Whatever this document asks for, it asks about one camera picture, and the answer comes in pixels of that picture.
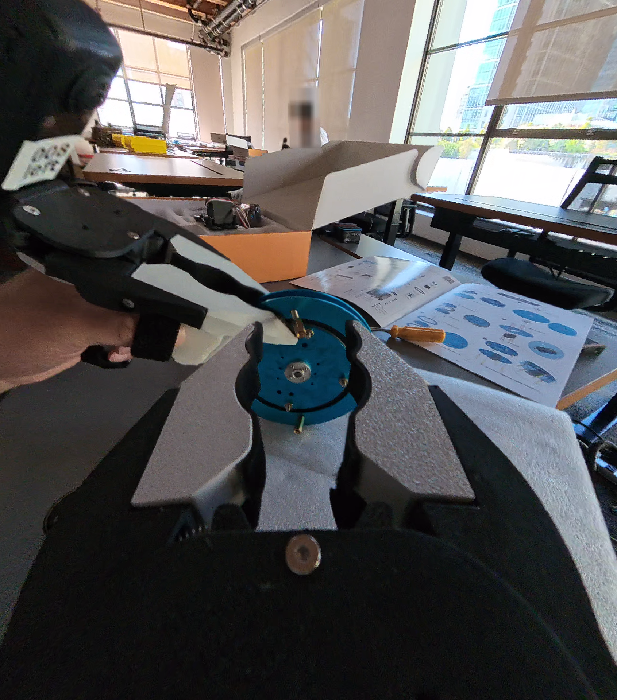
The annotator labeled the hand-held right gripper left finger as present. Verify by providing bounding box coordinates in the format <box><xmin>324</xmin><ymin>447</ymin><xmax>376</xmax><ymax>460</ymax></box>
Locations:
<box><xmin>131</xmin><ymin>323</ymin><xmax>266</xmax><ymax>531</ymax></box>

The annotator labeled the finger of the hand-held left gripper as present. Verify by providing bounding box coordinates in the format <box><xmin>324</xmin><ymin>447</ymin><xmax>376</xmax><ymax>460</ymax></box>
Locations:
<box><xmin>132</xmin><ymin>264</ymin><xmax>300</xmax><ymax>347</ymax></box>
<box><xmin>167</xmin><ymin>235</ymin><xmax>269</xmax><ymax>306</ymax></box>

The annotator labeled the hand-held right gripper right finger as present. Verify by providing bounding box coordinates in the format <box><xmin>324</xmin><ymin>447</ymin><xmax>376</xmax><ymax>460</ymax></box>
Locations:
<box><xmin>330</xmin><ymin>320</ymin><xmax>476</xmax><ymax>530</ymax></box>

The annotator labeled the yellow handled screwdriver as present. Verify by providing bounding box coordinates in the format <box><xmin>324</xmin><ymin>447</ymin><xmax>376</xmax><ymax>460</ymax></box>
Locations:
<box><xmin>371</xmin><ymin>324</ymin><xmax>446</xmax><ymax>344</ymax></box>

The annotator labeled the blue round base plate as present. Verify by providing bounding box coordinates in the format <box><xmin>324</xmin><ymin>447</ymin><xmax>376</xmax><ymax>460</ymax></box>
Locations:
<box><xmin>248</xmin><ymin>290</ymin><xmax>372</xmax><ymax>427</ymax></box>

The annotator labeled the dark grey desk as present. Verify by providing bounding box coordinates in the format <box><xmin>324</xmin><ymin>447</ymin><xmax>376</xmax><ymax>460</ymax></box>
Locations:
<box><xmin>0</xmin><ymin>235</ymin><xmax>617</xmax><ymax>700</ymax></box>

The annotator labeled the person's left hand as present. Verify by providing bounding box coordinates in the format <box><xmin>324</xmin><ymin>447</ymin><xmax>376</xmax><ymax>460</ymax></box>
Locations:
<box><xmin>0</xmin><ymin>271</ymin><xmax>139</xmax><ymax>401</ymax></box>

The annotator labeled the black servo motor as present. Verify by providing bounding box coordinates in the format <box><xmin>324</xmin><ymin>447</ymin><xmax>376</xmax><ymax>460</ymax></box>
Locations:
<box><xmin>196</xmin><ymin>198</ymin><xmax>238</xmax><ymax>229</ymax></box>

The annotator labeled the long wooden table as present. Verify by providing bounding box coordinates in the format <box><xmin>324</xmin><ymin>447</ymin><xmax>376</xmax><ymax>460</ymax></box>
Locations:
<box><xmin>83</xmin><ymin>152</ymin><xmax>246</xmax><ymax>198</ymax></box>

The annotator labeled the yellow storage bin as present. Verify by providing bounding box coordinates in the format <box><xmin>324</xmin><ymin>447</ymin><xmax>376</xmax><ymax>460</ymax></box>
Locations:
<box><xmin>111</xmin><ymin>134</ymin><xmax>168</xmax><ymax>155</ymax></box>

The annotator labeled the white foam sheet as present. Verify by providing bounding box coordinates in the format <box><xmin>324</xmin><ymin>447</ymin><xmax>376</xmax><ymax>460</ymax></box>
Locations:
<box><xmin>256</xmin><ymin>372</ymin><xmax>617</xmax><ymax>700</ymax></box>

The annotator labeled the printed instruction manual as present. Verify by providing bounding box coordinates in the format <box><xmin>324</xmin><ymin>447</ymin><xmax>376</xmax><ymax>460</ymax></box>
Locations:
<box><xmin>290</xmin><ymin>256</ymin><xmax>595</xmax><ymax>408</ymax></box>

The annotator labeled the orange cardboard box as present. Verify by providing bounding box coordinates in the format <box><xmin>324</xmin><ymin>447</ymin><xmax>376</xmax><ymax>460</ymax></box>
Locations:
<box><xmin>128</xmin><ymin>140</ymin><xmax>443</xmax><ymax>283</ymax></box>

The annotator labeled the small paned window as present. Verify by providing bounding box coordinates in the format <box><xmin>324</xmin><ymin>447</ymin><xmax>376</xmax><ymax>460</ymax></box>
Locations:
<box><xmin>97</xmin><ymin>27</ymin><xmax>198</xmax><ymax>140</ymax></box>

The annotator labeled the black padded stool seat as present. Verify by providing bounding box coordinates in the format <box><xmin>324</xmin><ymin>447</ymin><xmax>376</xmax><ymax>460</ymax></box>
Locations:
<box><xmin>482</xmin><ymin>257</ymin><xmax>617</xmax><ymax>312</ymax></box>

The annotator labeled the brown wooden side table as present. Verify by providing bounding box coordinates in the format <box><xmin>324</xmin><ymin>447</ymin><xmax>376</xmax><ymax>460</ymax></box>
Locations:
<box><xmin>412</xmin><ymin>192</ymin><xmax>617</xmax><ymax>274</ymax></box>

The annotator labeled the large window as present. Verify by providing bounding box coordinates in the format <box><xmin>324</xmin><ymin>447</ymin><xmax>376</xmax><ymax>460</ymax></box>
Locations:
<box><xmin>407</xmin><ymin>0</ymin><xmax>617</xmax><ymax>209</ymax></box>

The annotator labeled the black mesh back chair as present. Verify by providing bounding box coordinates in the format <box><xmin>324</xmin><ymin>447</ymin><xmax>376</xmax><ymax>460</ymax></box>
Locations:
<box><xmin>560</xmin><ymin>156</ymin><xmax>617</xmax><ymax>211</ymax></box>

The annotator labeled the white roller blind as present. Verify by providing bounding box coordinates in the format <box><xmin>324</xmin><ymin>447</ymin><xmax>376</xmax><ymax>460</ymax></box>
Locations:
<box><xmin>486</xmin><ymin>0</ymin><xmax>617</xmax><ymax>106</ymax></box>

